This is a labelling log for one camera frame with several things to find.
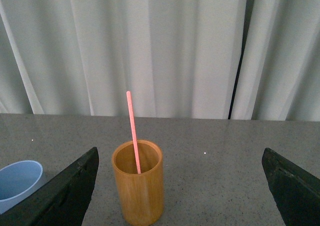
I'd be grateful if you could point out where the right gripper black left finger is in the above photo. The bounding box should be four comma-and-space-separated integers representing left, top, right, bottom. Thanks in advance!
0, 147, 99, 225

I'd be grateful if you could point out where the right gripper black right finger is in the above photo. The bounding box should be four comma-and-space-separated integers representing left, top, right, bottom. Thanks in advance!
261, 148, 320, 225

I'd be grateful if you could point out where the light blue plastic cup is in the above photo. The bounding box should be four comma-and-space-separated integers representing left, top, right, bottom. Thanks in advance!
0, 160, 47, 214

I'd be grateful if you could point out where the bamboo chopstick holder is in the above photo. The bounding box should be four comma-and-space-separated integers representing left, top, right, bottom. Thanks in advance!
111, 140, 164, 225

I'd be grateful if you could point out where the pink chopstick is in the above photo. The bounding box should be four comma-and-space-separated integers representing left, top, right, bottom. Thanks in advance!
126, 91, 141, 174

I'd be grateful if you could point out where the white pleated curtain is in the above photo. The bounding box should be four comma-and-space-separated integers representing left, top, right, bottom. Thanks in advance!
0, 0, 320, 121

